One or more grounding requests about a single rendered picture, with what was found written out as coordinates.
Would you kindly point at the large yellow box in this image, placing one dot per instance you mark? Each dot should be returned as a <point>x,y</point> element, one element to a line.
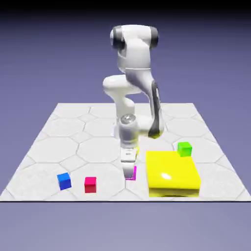
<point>172,172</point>

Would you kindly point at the small green cube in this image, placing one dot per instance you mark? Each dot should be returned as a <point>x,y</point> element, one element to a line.
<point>184,149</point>

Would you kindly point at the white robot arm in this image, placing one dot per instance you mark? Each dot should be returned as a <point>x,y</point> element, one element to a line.
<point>135,56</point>

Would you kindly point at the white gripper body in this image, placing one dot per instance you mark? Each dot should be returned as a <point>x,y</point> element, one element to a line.
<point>128,168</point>

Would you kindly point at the small red cube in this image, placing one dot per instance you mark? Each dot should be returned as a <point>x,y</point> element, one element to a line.
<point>90,185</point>

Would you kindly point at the small magenta cube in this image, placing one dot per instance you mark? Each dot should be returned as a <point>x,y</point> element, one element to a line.
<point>134,173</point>

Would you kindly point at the small blue cube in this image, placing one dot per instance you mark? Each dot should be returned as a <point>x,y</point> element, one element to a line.
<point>64,181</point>

